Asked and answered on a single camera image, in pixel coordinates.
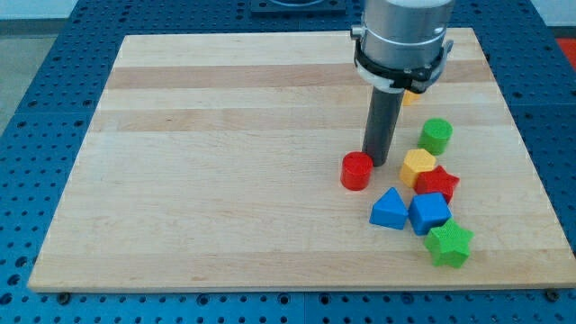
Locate green cylinder block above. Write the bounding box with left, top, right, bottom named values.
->
left=418, top=118, right=454, bottom=156

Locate blue triangle block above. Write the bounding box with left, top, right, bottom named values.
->
left=369, top=187, right=409, bottom=230

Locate blue cube block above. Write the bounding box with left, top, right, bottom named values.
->
left=409, top=193, right=452, bottom=236

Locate red star block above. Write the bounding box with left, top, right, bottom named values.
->
left=414, top=166, right=460, bottom=203

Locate green star block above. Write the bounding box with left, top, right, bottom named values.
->
left=424, top=219, right=474, bottom=268

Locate yellow hexagon block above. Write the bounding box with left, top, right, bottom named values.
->
left=399, top=148, right=437, bottom=188

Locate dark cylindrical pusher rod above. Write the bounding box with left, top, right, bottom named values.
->
left=362, top=87, right=404, bottom=167

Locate red cylinder block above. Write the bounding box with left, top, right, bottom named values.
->
left=340, top=151, right=373, bottom=191

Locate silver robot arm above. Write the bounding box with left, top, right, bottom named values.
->
left=350, top=0, right=455, bottom=94

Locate light wooden board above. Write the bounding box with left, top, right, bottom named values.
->
left=28, top=28, right=575, bottom=293

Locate yellow block behind rod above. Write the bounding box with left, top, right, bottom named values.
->
left=401, top=90, right=421, bottom=106

